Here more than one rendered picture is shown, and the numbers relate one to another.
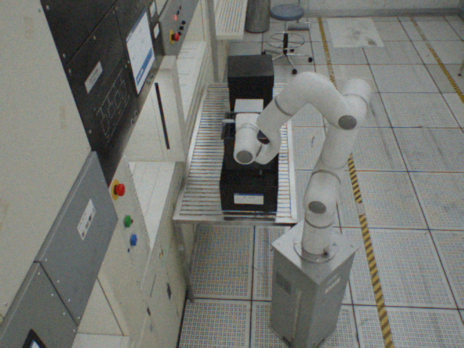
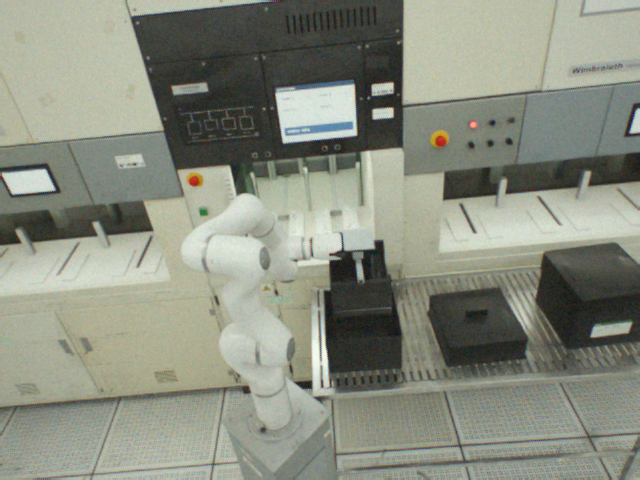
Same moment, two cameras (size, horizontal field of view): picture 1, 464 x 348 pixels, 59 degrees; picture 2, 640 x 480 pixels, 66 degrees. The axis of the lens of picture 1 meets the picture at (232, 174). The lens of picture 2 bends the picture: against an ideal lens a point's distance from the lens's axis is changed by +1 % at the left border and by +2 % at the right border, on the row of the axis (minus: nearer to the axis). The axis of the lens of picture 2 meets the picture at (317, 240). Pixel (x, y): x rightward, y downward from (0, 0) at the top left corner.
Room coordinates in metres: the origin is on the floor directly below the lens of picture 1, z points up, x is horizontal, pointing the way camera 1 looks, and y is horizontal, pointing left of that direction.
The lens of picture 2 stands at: (1.28, -1.40, 2.23)
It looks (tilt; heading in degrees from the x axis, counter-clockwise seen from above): 35 degrees down; 86
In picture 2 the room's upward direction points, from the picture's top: 7 degrees counter-clockwise
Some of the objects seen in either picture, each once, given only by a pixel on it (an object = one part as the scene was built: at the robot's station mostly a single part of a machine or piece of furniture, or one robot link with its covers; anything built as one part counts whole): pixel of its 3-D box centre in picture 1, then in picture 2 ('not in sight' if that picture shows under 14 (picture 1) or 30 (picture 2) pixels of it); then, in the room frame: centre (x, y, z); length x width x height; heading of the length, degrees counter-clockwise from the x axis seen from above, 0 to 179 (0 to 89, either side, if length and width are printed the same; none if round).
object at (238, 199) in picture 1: (250, 179); (361, 327); (1.50, -0.09, 0.85); 0.28 x 0.28 x 0.17; 83
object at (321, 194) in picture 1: (320, 202); (252, 356); (1.11, -0.34, 1.07); 0.19 x 0.12 x 0.24; 157
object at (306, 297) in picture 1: (308, 292); (290, 475); (1.14, -0.35, 0.38); 0.28 x 0.28 x 0.76; 39
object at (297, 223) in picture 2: not in sight; (283, 226); (1.25, 0.63, 0.89); 0.22 x 0.21 x 0.04; 84
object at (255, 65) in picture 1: (250, 83); (592, 295); (2.37, -0.15, 0.89); 0.29 x 0.29 x 0.25; 88
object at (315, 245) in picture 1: (317, 231); (272, 399); (1.14, -0.35, 0.85); 0.19 x 0.19 x 0.18
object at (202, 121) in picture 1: (243, 184); (464, 381); (1.95, -0.07, 0.38); 1.30 x 0.60 x 0.76; 174
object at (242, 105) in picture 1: (249, 135); (358, 274); (1.50, -0.09, 1.11); 0.24 x 0.20 x 0.32; 83
